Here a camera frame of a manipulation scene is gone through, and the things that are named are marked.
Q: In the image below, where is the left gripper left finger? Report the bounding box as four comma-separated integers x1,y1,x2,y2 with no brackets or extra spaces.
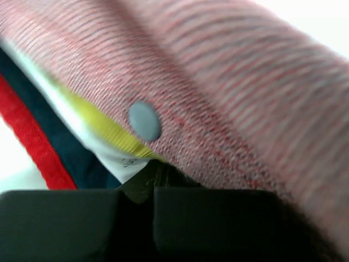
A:
121,160,161,204

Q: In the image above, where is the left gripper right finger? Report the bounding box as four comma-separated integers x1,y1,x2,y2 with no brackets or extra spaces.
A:
162,165,201,188

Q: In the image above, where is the cream yellow pillow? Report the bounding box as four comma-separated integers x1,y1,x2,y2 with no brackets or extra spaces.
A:
1,41,157,183

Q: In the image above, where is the pink red printed pillowcase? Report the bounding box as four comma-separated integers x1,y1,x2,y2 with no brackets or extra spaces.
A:
1,1,348,261

